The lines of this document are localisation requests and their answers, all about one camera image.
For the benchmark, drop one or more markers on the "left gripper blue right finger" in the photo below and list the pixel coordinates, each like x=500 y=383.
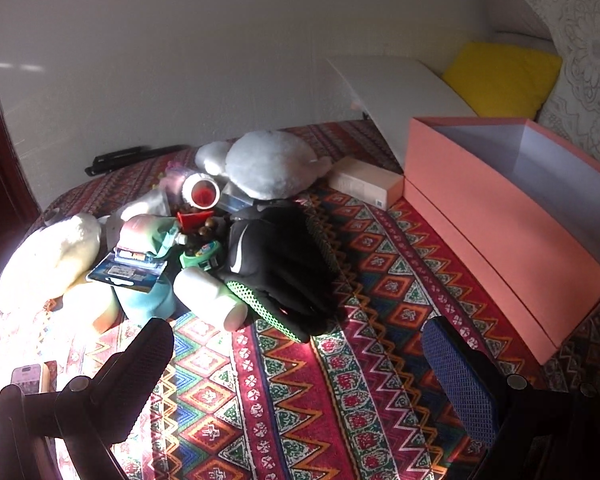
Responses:
x=529 y=433

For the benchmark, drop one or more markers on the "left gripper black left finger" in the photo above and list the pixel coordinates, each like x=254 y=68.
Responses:
x=90 y=414

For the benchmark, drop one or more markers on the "white duck plush toy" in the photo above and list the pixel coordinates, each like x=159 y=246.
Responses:
x=47 y=262

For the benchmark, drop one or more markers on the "white cylindrical bottle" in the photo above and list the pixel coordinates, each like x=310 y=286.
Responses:
x=209 y=299

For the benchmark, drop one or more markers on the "black cloth bag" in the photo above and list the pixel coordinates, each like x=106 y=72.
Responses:
x=275 y=263

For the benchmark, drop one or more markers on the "white bear plush toy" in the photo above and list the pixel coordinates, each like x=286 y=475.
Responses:
x=264 y=164

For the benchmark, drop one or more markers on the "smartphone on table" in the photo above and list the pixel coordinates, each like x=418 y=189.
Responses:
x=28 y=378

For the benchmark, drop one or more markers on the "blue blister pack card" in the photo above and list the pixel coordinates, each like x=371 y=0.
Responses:
x=127 y=273

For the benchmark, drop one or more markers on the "colourful patterned tablecloth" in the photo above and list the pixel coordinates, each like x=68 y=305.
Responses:
x=361 y=401

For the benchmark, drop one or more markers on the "pink cardboard shoe box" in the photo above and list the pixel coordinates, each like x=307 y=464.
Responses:
x=520 y=206

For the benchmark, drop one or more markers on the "white cup red inside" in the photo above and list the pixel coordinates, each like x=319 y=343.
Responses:
x=200 y=191

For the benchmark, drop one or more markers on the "black pen on ledge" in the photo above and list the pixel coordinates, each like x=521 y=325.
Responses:
x=105 y=163

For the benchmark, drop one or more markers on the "white lace cover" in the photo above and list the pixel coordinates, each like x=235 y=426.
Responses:
x=573 y=108

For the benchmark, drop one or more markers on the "yellow cushion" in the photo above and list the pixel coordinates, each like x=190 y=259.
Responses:
x=503 y=80

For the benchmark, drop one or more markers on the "white shoe box lid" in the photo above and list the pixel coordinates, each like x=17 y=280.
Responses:
x=393 y=90

